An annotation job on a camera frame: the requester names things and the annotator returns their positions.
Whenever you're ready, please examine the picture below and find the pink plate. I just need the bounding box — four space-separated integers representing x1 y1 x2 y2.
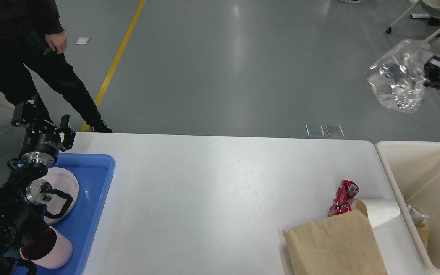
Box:
42 167 76 214

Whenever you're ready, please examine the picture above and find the right floor outlet cover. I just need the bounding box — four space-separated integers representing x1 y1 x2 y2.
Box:
325 124 345 138

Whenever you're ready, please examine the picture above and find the white paper cup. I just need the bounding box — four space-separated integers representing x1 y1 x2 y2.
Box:
349 199 400 228

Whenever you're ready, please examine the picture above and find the yellow plate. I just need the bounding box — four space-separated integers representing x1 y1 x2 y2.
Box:
56 179 79 222

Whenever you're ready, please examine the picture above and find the pink mug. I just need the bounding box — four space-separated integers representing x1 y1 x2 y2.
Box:
19 226 73 269

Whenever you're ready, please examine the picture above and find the aluminium foil container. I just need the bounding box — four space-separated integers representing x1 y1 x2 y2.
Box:
367 39 433 113

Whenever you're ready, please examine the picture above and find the left floor outlet cover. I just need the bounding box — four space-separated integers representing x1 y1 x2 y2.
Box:
306 124 325 138

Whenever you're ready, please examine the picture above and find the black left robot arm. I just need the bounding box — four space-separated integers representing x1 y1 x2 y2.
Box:
0 95 76 275

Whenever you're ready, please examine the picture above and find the person in black clothes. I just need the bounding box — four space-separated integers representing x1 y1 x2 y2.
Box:
0 0 111 133

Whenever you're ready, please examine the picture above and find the brown paper bag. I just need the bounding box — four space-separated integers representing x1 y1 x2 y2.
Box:
283 210 387 275

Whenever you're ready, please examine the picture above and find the white rolling chair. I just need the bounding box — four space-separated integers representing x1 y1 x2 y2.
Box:
386 0 440 42

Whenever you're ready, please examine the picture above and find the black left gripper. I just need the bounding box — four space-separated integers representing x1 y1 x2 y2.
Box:
11 94 76 167

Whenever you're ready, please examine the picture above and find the brown paper ball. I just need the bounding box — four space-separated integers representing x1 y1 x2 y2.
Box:
414 221 430 252

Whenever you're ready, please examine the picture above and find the beige plastic bin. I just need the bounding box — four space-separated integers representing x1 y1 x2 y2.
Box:
375 141 440 275

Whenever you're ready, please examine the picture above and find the rectangular aluminium foil tray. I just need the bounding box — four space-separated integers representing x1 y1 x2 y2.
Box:
405 202 431 226

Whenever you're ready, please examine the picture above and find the crushed red can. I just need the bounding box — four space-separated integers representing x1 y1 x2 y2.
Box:
328 180 360 217

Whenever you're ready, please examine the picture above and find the blue plastic tray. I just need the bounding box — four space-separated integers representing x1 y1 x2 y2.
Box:
36 153 115 275

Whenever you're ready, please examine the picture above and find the floor outlet cover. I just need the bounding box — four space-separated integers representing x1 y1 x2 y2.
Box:
306 124 325 138
325 124 345 138

